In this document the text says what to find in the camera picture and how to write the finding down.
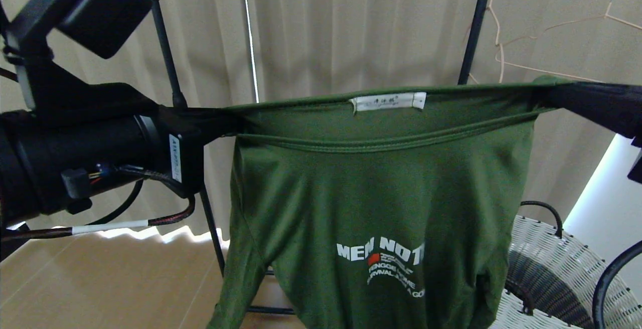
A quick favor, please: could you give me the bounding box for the white-taped black cable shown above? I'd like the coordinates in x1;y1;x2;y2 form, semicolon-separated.
0;166;197;242

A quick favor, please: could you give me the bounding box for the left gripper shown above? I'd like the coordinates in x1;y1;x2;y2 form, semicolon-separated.
0;84;207;227

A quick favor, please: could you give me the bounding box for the black clothes rack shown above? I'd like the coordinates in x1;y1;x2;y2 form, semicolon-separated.
123;0;637;315

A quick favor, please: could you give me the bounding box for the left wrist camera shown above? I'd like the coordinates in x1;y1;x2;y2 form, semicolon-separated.
3;0;153;119

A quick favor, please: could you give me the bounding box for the green long-sleeved shirt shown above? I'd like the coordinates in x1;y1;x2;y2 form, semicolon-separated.
206;76;572;329

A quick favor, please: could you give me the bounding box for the beige curtain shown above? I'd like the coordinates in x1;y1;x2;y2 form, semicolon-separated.
0;0;642;242

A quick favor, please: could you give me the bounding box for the pink clothes hanger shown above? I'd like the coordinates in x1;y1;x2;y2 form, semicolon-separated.
466;0;506;85
494;0;642;83

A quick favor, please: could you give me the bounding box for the white laundry basket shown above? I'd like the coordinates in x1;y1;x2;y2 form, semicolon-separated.
494;200;642;329

